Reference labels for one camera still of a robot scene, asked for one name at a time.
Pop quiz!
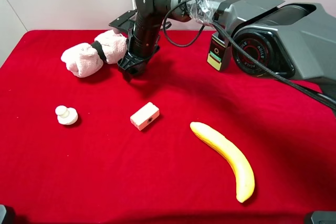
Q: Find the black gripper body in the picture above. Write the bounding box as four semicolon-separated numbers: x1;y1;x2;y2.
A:
117;47;160;82

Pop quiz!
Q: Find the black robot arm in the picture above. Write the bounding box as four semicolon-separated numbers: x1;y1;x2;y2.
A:
110;0;335;98

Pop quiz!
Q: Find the dark object bottom left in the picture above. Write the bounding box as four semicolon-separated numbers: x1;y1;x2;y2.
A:
0;205;15;224

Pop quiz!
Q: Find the dark object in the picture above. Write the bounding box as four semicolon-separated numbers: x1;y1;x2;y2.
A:
0;205;15;224
304;211;336;224

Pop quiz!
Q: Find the dark object bottom right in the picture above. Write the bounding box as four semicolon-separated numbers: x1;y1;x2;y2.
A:
304;211;336;224

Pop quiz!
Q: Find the black elastic band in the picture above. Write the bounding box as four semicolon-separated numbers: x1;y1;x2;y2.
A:
91;41;107;62

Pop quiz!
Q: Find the rolled white towel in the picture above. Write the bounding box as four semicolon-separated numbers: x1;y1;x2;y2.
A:
61;30;127;78

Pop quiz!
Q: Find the pale wooden block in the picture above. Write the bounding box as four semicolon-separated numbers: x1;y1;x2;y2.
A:
130;102;160;131

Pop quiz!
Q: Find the black pump bottle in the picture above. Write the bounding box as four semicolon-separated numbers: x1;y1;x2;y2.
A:
207;32;232;72

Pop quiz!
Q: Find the white rubber duck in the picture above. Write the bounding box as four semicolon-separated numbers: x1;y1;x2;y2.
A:
55;105;78;125

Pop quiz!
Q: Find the red velvet table cloth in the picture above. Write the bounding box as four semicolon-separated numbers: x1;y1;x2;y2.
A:
1;30;335;223

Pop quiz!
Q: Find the yellow banana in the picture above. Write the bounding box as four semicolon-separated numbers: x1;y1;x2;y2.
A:
190;122;255;203

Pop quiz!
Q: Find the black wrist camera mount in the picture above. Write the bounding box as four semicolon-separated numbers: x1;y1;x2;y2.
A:
109;9;137;34

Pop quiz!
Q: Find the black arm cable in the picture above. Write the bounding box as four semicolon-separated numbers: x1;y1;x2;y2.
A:
154;0;336;116

